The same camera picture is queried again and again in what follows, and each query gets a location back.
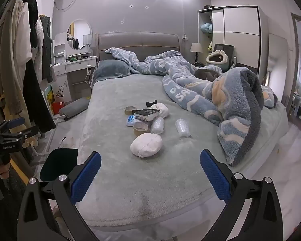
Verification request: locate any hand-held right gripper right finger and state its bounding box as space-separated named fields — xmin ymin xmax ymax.
xmin=200 ymin=149 xmax=284 ymax=241

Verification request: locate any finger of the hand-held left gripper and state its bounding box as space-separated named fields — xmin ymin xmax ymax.
xmin=0 ymin=117 xmax=25 ymax=137
xmin=1 ymin=126 xmax=40 ymax=144

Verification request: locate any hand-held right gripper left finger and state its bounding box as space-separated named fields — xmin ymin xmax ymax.
xmin=16 ymin=151 xmax=102 ymax=241

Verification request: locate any dark green trash bin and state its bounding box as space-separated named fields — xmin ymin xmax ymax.
xmin=40 ymin=148 xmax=79 ymax=182

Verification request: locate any bubble wrap roll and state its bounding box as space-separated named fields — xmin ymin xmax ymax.
xmin=150 ymin=117 xmax=165 ymax=134
xmin=175 ymin=118 xmax=192 ymax=138

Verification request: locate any person's left hand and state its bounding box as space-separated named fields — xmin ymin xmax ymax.
xmin=0 ymin=159 xmax=11 ymax=194

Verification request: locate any white clothes rack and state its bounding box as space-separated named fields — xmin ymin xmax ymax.
xmin=27 ymin=114 xmax=66 ymax=166

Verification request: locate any black hanging coat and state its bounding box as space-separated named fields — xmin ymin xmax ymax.
xmin=22 ymin=55 xmax=56 ymax=134

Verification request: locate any yellow framed picture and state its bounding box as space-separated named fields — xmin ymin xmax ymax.
xmin=44 ymin=85 xmax=55 ymax=111

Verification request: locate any bed with plush cover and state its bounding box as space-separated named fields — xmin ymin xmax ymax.
xmin=78 ymin=31 xmax=289 ymax=229

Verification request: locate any grey cushion on floor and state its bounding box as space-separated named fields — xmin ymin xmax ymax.
xmin=58 ymin=98 xmax=91 ymax=119

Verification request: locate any khaki hanging coat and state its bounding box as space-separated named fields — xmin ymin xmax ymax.
xmin=0 ymin=0 xmax=23 ymax=116

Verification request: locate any white round pouch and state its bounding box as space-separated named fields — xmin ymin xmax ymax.
xmin=130 ymin=133 xmax=163 ymax=158

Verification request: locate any blue grey plush blanket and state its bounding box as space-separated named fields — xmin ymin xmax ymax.
xmin=212 ymin=66 xmax=279 ymax=167

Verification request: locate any white dressing table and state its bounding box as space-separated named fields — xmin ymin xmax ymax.
xmin=52 ymin=33 xmax=98 ymax=102

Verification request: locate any blue white plastic packet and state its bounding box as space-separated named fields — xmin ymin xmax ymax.
xmin=126 ymin=115 xmax=143 ymax=127

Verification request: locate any grey hanging vest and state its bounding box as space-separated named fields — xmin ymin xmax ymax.
xmin=39 ymin=15 xmax=54 ymax=84

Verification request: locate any white pouch behind book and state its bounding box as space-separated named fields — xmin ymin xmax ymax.
xmin=150 ymin=103 xmax=169 ymax=118

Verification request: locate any blue patterned fleece blanket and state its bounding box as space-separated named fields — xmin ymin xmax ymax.
xmin=105 ymin=47 xmax=225 ymax=126

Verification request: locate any grey pillow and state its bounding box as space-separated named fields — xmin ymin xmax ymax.
xmin=92 ymin=60 xmax=131 ymax=83

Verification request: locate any oval mirror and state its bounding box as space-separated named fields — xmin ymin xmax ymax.
xmin=66 ymin=19 xmax=93 ymax=51

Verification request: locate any black hanging scarf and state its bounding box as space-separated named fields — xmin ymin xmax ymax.
xmin=21 ymin=0 xmax=39 ymax=48

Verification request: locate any white plush pet bed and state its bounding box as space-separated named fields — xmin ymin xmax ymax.
xmin=206 ymin=50 xmax=229 ymax=71

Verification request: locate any black chair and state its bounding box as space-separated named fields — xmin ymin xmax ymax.
xmin=213 ymin=43 xmax=237 ymax=68

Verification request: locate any table lamp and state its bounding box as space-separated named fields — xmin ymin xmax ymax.
xmin=190 ymin=43 xmax=203 ymax=63

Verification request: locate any white door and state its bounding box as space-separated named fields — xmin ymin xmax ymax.
xmin=267 ymin=33 xmax=289 ymax=103

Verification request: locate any grey padded headboard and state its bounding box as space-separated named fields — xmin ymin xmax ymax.
xmin=97 ymin=32 xmax=181 ymax=63

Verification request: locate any white wardrobe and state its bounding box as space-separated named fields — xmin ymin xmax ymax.
xmin=198 ymin=5 xmax=269 ymax=74

